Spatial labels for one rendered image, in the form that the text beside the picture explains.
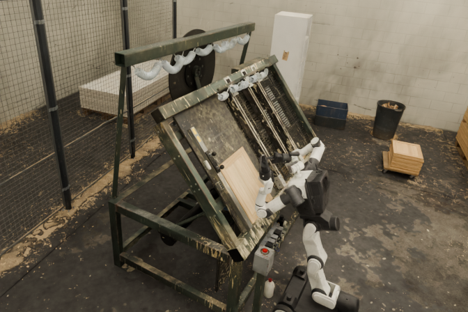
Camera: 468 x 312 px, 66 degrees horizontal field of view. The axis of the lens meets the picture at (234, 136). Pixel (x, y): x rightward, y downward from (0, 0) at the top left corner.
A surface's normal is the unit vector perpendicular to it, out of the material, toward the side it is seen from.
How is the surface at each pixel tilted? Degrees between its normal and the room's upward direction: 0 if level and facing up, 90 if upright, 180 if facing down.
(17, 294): 0
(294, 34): 90
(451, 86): 90
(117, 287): 0
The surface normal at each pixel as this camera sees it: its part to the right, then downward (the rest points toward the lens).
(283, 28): -0.32, 0.40
